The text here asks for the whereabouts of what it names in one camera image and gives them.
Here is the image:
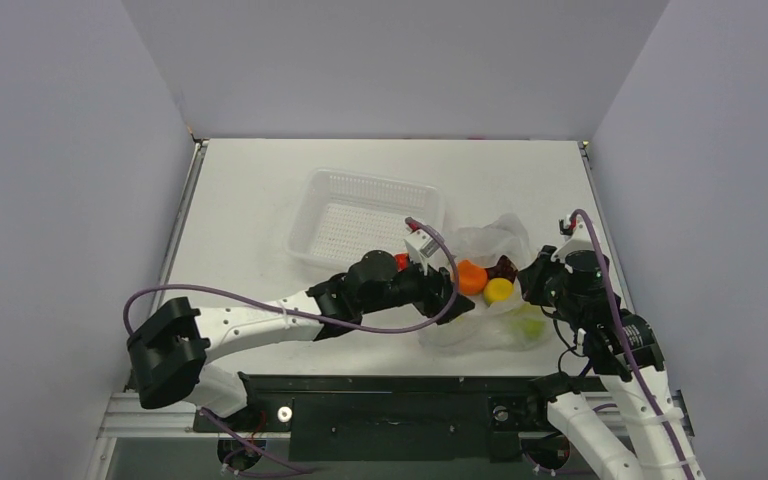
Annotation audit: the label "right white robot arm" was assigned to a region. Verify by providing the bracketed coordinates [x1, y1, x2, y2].
[518, 245, 705, 479]

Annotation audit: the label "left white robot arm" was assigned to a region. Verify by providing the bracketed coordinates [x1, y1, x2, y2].
[126, 250, 475, 430]

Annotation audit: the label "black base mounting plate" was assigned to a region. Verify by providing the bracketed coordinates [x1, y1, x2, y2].
[193, 372, 617, 464]

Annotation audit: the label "aluminium frame rail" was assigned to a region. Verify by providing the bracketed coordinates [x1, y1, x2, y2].
[84, 392, 222, 479]

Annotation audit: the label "yellow fake fruit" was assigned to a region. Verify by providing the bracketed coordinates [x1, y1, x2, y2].
[482, 277, 514, 306]

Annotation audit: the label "green fake fruit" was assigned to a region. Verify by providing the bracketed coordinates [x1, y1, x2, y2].
[516, 318, 546, 342]

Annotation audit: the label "white perforated plastic tray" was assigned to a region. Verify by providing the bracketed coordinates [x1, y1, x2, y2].
[285, 168, 445, 271]

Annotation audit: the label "orange fake fruit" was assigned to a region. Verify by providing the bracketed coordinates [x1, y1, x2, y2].
[457, 260, 489, 296]

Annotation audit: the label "red fake fruit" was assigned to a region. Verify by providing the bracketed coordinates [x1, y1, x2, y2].
[394, 253, 410, 271]

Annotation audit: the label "dark red fake grapes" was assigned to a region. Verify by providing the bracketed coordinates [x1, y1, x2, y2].
[485, 255, 518, 283]

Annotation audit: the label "clear plastic bag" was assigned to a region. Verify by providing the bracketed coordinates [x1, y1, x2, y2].
[418, 213, 551, 356]

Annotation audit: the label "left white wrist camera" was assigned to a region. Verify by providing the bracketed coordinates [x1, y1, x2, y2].
[404, 229, 444, 275]

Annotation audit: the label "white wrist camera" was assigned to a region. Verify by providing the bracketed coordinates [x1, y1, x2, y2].
[404, 229, 444, 275]
[551, 215, 595, 263]

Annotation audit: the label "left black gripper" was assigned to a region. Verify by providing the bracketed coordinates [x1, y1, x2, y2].
[360, 253, 473, 324]

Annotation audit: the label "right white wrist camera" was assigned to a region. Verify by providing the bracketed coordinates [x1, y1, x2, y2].
[551, 215, 595, 263]

